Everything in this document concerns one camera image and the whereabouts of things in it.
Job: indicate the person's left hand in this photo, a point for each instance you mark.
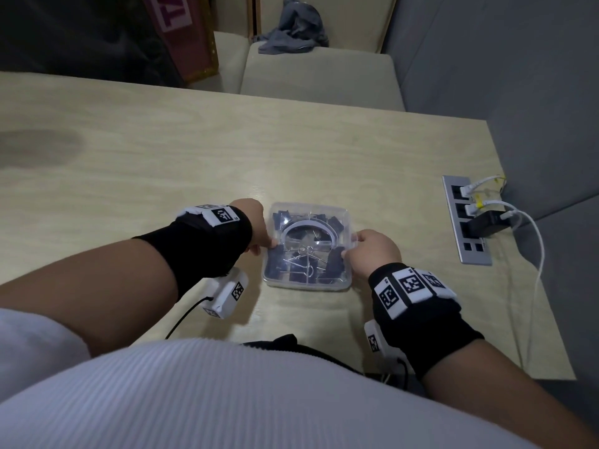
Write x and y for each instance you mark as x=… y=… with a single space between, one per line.
x=259 y=224

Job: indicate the person's right hand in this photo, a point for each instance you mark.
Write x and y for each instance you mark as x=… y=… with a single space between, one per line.
x=374 y=252

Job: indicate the transparent plastic lid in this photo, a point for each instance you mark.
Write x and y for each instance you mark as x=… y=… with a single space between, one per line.
x=309 y=229

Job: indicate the pile of black binder clips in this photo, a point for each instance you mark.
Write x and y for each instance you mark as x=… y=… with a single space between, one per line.
x=295 y=273

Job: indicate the transparent plastic box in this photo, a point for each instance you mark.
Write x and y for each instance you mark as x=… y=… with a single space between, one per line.
x=304 y=286

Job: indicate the person's right forearm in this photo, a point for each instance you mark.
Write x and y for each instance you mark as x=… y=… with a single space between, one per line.
x=505 y=402

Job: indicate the person's left forearm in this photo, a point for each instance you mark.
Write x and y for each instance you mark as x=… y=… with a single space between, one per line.
x=93 y=294

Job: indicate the black left wristband with markers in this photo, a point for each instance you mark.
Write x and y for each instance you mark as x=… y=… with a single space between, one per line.
x=201 y=247

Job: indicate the silver socket panel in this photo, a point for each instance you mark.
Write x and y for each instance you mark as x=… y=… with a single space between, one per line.
x=472 y=254

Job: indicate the black charger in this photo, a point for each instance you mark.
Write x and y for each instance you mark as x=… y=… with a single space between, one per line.
x=489 y=224

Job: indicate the black waist belt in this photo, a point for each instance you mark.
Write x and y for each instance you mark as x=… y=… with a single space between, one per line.
x=299 y=348

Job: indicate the beige upholstered chair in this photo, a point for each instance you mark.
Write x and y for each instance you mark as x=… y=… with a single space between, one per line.
x=318 y=79
x=229 y=56

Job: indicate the white ribbed shirt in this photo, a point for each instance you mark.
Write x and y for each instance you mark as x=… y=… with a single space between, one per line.
x=210 y=402

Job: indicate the red sign board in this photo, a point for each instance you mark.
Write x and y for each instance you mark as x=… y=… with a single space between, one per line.
x=192 y=42

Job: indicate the grey cloth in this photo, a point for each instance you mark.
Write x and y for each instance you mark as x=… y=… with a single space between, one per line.
x=295 y=32

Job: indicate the dark grey jacket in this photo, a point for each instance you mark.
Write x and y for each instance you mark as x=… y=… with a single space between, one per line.
x=84 y=37

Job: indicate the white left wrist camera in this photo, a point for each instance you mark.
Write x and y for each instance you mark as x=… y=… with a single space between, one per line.
x=224 y=294

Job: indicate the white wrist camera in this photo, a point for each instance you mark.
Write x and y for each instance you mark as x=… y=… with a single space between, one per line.
x=376 y=343
x=224 y=294

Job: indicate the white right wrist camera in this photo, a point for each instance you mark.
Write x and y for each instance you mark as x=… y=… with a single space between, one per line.
x=376 y=343

